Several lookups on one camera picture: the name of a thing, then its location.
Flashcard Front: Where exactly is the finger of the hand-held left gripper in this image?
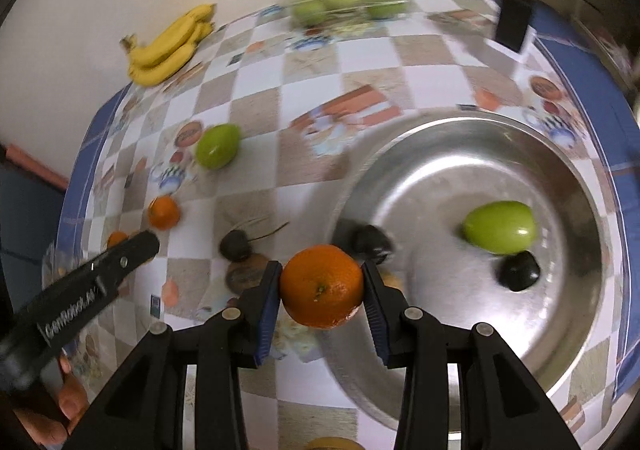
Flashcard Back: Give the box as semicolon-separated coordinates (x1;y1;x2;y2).
99;230;161;293

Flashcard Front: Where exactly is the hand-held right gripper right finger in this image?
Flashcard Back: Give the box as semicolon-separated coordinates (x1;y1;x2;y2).
361;259;598;450

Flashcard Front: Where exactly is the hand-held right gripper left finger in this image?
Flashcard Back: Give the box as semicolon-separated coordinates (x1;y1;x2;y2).
62;260;283;450

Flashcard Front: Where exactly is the tangerine with stem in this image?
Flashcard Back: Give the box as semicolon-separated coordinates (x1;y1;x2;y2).
148;196;181;230

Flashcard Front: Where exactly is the dark cherry with stem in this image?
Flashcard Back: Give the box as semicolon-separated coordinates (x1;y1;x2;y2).
219;221;291;262

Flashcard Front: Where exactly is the round green jujube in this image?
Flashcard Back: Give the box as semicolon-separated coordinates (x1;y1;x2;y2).
194;124;242;170

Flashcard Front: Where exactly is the round metal plate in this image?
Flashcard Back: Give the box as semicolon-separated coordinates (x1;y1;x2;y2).
320;111;615;441

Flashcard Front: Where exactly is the elongated green jujube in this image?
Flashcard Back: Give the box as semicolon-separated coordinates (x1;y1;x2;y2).
461;201;537;256

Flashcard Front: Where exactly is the person's left hand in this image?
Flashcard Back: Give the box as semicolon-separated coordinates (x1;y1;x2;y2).
12;355;92;448

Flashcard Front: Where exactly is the clear plastic kumquat box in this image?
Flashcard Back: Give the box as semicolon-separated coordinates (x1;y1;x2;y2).
41;241;68;283

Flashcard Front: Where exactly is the yellow banana bunch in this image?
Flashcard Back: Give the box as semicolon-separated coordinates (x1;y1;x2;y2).
120;3;217;88

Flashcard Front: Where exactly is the black charger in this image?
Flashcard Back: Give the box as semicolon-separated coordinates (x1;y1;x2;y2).
495;0;535;53

